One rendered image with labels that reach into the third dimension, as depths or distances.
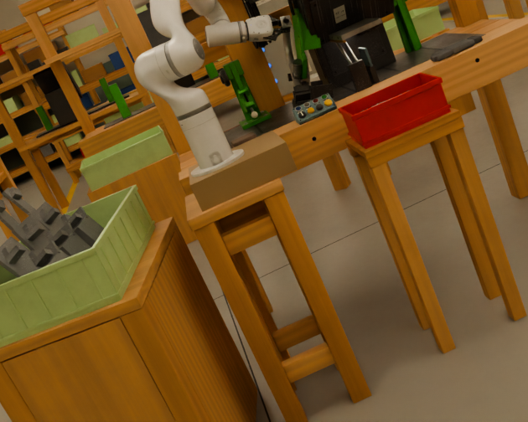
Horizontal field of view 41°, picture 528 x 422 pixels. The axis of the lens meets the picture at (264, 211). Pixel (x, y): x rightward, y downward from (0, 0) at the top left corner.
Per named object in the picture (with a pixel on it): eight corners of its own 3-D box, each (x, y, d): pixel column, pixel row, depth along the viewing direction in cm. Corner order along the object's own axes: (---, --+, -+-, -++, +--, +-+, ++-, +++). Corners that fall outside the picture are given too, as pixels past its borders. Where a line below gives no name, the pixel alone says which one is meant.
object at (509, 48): (563, 50, 262) (552, 12, 258) (196, 216, 259) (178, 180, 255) (544, 49, 276) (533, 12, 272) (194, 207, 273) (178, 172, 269)
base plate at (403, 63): (488, 38, 272) (486, 33, 271) (228, 156, 270) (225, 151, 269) (446, 37, 312) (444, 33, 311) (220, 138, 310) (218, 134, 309)
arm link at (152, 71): (204, 110, 221) (172, 38, 215) (155, 131, 227) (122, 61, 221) (215, 102, 232) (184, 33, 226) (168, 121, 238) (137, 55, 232)
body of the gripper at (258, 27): (245, 34, 274) (274, 30, 276) (241, 15, 279) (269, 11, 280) (246, 47, 281) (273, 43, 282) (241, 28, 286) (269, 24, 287)
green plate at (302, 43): (323, 60, 275) (317, 5, 269) (301, 64, 274) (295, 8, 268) (317, 59, 286) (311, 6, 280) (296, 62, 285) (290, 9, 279)
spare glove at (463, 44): (472, 41, 270) (469, 34, 269) (484, 41, 260) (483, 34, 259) (425, 62, 269) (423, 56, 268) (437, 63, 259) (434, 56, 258)
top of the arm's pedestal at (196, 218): (285, 190, 222) (280, 178, 220) (192, 232, 221) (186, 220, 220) (271, 170, 252) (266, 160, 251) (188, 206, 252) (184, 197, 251)
